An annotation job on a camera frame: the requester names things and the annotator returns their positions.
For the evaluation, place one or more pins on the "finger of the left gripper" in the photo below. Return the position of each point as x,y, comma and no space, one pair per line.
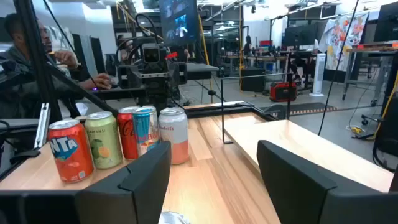
178,73
128,76

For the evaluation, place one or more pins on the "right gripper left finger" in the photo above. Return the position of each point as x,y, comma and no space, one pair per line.
140,193

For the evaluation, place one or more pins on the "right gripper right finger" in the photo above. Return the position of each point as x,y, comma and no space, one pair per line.
298,193

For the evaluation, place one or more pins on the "green Sprite can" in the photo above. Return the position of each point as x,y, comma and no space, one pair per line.
174,218

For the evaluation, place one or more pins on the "blue silver Red Bull can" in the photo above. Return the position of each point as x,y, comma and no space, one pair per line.
146,130

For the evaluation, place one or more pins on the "red Coca-Cola can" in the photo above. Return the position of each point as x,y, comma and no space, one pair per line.
127,133

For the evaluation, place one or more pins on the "pale green soda can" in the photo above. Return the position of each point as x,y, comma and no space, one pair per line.
104,140

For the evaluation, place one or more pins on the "red strawberry Fanta can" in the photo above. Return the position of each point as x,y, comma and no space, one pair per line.
71,155

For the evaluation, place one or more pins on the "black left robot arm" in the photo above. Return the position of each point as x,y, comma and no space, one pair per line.
157,99

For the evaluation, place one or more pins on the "black desk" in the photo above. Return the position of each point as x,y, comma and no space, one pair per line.
124,92

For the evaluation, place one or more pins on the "red tag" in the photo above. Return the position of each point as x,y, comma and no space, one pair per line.
171,55

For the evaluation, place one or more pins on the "black table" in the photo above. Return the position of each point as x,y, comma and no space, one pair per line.
202,70

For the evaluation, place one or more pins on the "person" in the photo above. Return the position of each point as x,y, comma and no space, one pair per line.
247,45
18,34
124,49

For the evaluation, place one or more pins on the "person's hand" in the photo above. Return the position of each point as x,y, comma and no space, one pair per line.
66,58
101,81

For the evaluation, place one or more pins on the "hanging black monitor screen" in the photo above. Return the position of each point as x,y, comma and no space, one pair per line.
178,25

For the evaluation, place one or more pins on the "black rig diagonal brace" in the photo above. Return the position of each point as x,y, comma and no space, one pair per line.
81,86

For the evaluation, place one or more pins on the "black speaker box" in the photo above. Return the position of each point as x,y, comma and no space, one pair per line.
252,81

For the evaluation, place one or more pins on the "hazard-striped floor mat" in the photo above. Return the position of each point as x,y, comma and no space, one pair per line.
308,109

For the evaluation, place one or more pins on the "red and black box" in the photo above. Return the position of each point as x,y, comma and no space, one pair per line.
283,91

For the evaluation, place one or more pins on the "black rolling stand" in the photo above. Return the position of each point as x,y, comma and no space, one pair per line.
388,133

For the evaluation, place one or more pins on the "white tower fan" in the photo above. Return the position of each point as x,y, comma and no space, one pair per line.
317,74

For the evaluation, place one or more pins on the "black monitor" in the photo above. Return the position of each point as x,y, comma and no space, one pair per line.
298,35
387,21

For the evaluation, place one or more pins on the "white floral cloth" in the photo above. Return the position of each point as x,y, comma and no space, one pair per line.
345,40

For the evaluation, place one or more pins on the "desk with metal legs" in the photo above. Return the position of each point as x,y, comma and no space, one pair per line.
370,49

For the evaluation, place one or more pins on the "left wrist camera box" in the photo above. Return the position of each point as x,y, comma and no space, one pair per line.
151,54

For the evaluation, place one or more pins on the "wooden shelf with black frame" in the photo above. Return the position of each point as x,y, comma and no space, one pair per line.
295,140

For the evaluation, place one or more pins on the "black metal table frame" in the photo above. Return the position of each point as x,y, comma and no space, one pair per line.
217,110

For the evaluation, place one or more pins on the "black rig upright post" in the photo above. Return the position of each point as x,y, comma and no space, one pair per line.
35,46

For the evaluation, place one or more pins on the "silver metal bracket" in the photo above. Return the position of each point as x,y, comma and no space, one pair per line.
42,124

